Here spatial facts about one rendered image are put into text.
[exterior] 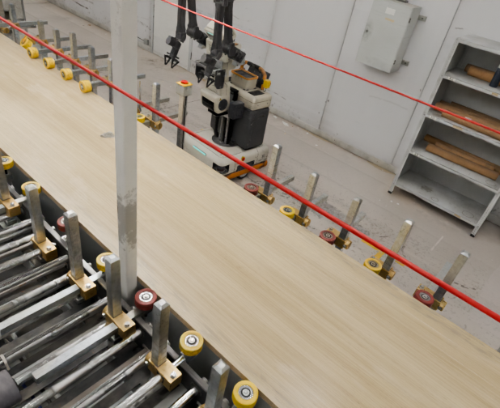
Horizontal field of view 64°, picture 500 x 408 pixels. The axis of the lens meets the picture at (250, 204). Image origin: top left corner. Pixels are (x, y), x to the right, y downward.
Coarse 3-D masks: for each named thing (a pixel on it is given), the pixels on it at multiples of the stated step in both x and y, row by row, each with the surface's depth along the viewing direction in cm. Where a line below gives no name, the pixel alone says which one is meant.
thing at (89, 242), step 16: (16, 176) 228; (48, 208) 212; (80, 240) 198; (96, 256) 191; (96, 272) 199; (144, 288) 170; (144, 320) 182; (176, 320) 160; (176, 336) 165; (176, 352) 171; (208, 352) 152; (192, 368) 166; (208, 368) 157
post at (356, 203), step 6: (354, 198) 189; (360, 198) 189; (354, 204) 190; (360, 204) 190; (354, 210) 191; (348, 216) 195; (354, 216) 194; (348, 222) 196; (342, 228) 199; (342, 234) 201; (348, 234) 201; (336, 246) 206
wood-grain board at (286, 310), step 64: (0, 64) 298; (0, 128) 226; (64, 128) 238; (64, 192) 190; (192, 192) 207; (192, 256) 170; (256, 256) 176; (320, 256) 183; (192, 320) 144; (256, 320) 149; (320, 320) 153; (384, 320) 159; (448, 320) 164; (256, 384) 128; (320, 384) 132; (384, 384) 136; (448, 384) 140
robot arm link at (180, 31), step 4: (180, 0) 305; (184, 0) 306; (180, 4) 306; (184, 4) 308; (180, 8) 308; (180, 12) 309; (184, 12) 312; (180, 16) 311; (184, 16) 313; (180, 20) 313; (184, 20) 315; (180, 24) 314; (184, 24) 317; (176, 28) 319; (180, 28) 316; (184, 28) 318; (176, 32) 321; (180, 32) 317; (184, 32) 320; (176, 36) 322; (180, 36) 319
